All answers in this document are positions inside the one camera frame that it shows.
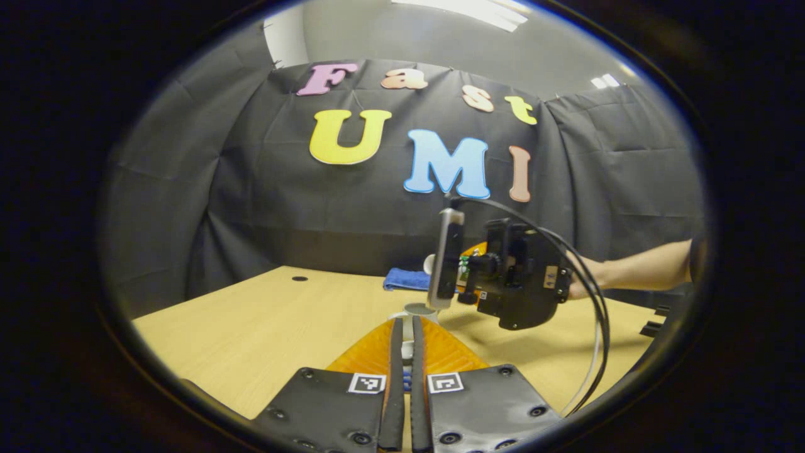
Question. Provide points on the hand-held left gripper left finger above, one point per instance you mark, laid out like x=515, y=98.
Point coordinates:
x=395, y=402

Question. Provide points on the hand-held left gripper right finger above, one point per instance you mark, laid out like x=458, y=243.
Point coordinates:
x=419, y=402

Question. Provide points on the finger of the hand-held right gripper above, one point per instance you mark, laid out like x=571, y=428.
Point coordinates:
x=475, y=249

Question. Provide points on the white ceramic teacup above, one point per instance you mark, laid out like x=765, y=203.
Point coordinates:
x=420, y=309

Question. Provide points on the silver smartphone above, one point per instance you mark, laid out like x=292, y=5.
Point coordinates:
x=446, y=258

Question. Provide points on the blue folded towel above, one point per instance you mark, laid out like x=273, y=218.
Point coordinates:
x=402, y=279

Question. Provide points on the black slotted stand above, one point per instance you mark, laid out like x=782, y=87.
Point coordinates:
x=655, y=327

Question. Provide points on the small ceiling light panel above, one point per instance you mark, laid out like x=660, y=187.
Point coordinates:
x=604, y=80

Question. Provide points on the black backdrop cloth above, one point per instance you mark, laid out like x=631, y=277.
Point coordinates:
x=251, y=207

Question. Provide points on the long ceiling light panel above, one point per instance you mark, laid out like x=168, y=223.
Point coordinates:
x=465, y=9

